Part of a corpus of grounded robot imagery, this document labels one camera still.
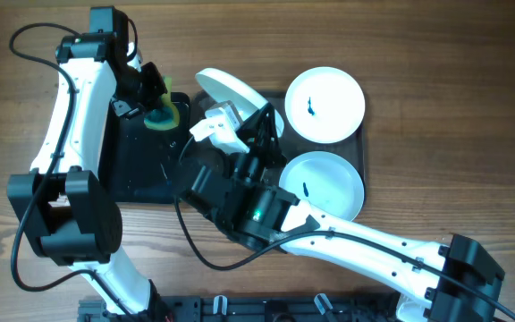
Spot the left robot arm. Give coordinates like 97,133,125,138
7,6,173,321

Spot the left black cable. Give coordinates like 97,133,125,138
8,21,138,322

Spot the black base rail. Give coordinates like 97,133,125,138
77,292,401,322

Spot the black water tray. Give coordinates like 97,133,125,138
98,92,190,204

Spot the dark brown serving tray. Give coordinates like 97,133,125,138
183,90,367,207

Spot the green yellow sponge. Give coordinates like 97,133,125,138
144,76,181,131

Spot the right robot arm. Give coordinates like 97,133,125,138
175,104,515,321

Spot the right black cable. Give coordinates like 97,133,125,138
173,133,515,322

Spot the white plate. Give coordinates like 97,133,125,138
279,151,365,221
195,68,268,124
284,66,366,144

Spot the black cable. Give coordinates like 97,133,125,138
8,21,138,322
173,133,515,322

